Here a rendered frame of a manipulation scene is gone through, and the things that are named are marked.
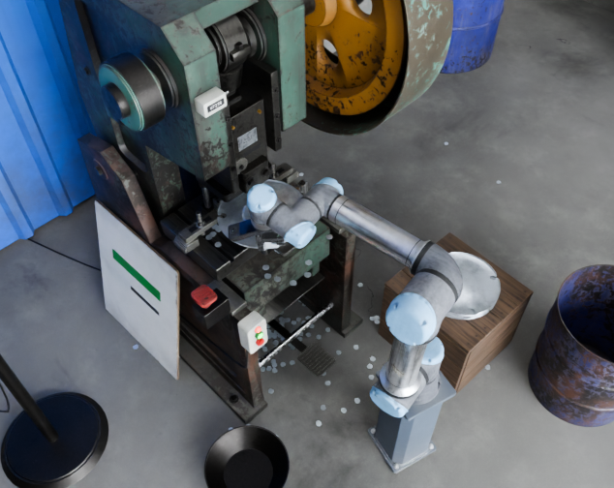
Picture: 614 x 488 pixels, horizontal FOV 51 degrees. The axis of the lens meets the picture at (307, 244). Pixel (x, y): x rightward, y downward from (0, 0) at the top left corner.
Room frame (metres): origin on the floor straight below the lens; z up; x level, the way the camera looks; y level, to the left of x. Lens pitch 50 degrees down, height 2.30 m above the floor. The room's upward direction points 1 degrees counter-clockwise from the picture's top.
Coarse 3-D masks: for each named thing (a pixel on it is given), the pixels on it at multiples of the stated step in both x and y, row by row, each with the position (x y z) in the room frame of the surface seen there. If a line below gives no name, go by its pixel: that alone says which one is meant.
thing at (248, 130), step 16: (240, 96) 1.49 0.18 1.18; (256, 96) 1.51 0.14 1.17; (240, 112) 1.44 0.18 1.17; (256, 112) 1.47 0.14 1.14; (240, 128) 1.43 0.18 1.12; (256, 128) 1.47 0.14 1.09; (240, 144) 1.43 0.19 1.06; (256, 144) 1.47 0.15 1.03; (240, 160) 1.41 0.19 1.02; (256, 160) 1.45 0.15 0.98; (224, 176) 1.42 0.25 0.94; (240, 176) 1.40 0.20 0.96; (256, 176) 1.42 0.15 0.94
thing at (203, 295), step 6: (198, 288) 1.14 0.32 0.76; (204, 288) 1.14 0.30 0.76; (192, 294) 1.11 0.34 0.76; (198, 294) 1.11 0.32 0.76; (204, 294) 1.11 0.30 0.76; (210, 294) 1.11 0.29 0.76; (216, 294) 1.11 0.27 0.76; (198, 300) 1.09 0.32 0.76; (204, 300) 1.09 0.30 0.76; (210, 300) 1.09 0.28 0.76; (204, 306) 1.07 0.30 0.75
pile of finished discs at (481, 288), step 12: (456, 252) 1.56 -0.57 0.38; (468, 264) 1.51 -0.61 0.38; (480, 264) 1.51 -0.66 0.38; (468, 276) 1.45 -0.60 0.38; (480, 276) 1.45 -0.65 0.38; (492, 276) 1.46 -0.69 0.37; (468, 288) 1.39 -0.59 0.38; (480, 288) 1.40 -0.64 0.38; (492, 288) 1.40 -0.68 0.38; (468, 300) 1.34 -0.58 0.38; (480, 300) 1.34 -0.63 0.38; (492, 300) 1.34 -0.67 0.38; (456, 312) 1.29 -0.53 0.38; (468, 312) 1.29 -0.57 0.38; (480, 312) 1.29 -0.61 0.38
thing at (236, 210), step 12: (276, 180) 1.55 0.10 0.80; (276, 192) 1.50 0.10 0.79; (288, 192) 1.50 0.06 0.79; (228, 204) 1.45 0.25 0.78; (240, 204) 1.45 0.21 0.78; (288, 204) 1.44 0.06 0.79; (228, 216) 1.40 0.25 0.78; (240, 216) 1.40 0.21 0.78; (240, 240) 1.30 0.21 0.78; (252, 240) 1.30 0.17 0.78
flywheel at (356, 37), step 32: (320, 0) 1.70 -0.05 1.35; (352, 0) 1.68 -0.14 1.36; (384, 0) 1.53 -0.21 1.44; (320, 32) 1.75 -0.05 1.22; (352, 32) 1.65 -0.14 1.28; (384, 32) 1.57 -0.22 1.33; (320, 64) 1.75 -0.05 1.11; (352, 64) 1.65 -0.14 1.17; (384, 64) 1.52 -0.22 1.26; (320, 96) 1.70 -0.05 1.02; (352, 96) 1.60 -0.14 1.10; (384, 96) 1.51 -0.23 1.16
